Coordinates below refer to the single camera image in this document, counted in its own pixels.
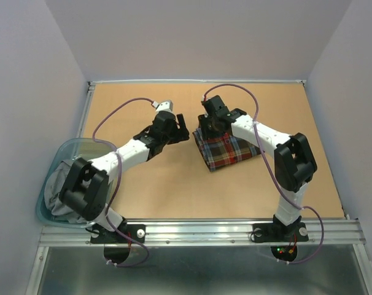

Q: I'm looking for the red blue plaid flannel shirt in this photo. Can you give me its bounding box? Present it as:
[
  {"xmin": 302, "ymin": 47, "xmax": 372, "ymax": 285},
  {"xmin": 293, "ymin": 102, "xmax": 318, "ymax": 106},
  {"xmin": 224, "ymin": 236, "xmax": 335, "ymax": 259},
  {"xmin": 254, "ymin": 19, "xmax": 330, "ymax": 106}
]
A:
[{"xmin": 193, "ymin": 128, "xmax": 261, "ymax": 172}]

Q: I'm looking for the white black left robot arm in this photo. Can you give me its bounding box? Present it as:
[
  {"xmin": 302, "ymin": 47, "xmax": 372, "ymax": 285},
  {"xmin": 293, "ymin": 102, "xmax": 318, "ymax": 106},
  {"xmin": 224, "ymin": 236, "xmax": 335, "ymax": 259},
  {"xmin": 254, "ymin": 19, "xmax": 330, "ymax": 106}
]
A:
[{"xmin": 59, "ymin": 111, "xmax": 190, "ymax": 243}]

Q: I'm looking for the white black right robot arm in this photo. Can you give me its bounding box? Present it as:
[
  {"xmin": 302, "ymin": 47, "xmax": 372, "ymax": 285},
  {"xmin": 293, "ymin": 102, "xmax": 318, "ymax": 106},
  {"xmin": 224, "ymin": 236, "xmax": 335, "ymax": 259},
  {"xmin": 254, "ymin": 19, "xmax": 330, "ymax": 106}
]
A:
[{"xmin": 201, "ymin": 95, "xmax": 317, "ymax": 243}]

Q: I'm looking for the clear blue plastic bin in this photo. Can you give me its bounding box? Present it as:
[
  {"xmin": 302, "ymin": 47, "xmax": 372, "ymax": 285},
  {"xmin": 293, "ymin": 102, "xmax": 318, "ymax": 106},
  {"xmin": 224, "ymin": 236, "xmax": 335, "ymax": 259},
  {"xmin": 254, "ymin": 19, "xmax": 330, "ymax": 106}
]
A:
[{"xmin": 36, "ymin": 138, "xmax": 111, "ymax": 228}]

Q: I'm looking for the grey crumpled shirt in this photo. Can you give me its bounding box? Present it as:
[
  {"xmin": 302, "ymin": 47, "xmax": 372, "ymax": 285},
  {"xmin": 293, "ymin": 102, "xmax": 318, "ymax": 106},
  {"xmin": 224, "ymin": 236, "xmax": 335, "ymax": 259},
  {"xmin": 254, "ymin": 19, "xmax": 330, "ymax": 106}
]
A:
[{"xmin": 44, "ymin": 160, "xmax": 87, "ymax": 224}]

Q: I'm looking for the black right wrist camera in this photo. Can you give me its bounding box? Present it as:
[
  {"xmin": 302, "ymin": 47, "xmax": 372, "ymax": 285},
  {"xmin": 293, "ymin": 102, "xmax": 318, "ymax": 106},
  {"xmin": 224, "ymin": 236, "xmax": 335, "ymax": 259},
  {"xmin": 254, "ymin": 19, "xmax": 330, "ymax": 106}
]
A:
[{"xmin": 201, "ymin": 95, "xmax": 229, "ymax": 117}]

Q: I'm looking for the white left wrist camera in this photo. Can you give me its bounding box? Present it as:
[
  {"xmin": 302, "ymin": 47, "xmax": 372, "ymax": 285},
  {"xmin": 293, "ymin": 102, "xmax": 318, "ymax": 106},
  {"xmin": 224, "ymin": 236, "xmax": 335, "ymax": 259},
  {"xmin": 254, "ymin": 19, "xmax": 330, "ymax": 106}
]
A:
[{"xmin": 152, "ymin": 100, "xmax": 173, "ymax": 113}]

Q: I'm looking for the aluminium back table rail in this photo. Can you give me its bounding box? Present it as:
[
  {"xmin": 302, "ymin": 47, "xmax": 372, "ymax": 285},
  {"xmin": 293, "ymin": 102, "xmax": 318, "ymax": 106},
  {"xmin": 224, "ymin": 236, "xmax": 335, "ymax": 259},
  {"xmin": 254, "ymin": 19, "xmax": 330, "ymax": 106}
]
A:
[{"xmin": 88, "ymin": 79, "xmax": 306, "ymax": 85}]

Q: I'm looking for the aluminium table rail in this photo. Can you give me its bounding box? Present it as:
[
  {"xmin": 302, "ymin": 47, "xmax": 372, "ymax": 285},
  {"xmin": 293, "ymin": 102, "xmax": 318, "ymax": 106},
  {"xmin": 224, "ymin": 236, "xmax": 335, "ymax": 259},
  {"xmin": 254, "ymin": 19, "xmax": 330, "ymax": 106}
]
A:
[
  {"xmin": 88, "ymin": 79, "xmax": 306, "ymax": 85},
  {"xmin": 39, "ymin": 219, "xmax": 366, "ymax": 248}
]

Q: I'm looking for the aluminium front table rail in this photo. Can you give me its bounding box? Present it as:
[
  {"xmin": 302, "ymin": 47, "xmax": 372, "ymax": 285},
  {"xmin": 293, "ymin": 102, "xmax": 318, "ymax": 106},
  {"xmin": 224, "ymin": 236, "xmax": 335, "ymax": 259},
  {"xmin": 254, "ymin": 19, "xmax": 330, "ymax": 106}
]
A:
[{"xmin": 39, "ymin": 219, "xmax": 366, "ymax": 248}]

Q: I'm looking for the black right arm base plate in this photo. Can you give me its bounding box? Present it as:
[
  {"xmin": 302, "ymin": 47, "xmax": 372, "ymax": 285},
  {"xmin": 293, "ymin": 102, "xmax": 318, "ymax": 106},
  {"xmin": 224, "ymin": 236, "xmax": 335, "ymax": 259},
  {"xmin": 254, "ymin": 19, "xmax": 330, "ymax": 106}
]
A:
[{"xmin": 251, "ymin": 222, "xmax": 309, "ymax": 243}]

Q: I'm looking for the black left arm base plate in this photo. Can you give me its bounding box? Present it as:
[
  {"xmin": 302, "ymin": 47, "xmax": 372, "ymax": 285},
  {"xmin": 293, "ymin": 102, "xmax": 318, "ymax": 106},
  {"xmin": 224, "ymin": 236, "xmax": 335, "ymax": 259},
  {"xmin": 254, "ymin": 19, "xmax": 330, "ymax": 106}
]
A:
[{"xmin": 90, "ymin": 224, "xmax": 145, "ymax": 244}]

